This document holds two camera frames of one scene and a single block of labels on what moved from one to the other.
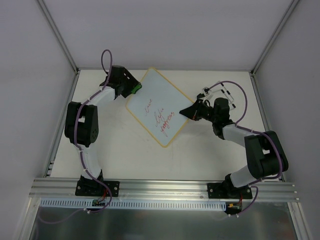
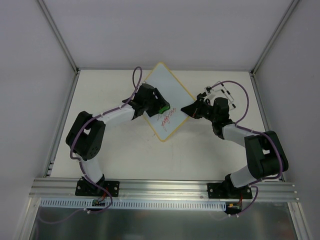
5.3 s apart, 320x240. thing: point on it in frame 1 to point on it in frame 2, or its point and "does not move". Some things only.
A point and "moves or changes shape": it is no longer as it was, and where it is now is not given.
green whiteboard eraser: x=137 y=87 moves or changes shape
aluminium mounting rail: x=158 y=190 does not move
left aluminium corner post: x=72 y=62 does not move
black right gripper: x=200 y=111 does not move
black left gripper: x=128 y=83 to x=157 y=100
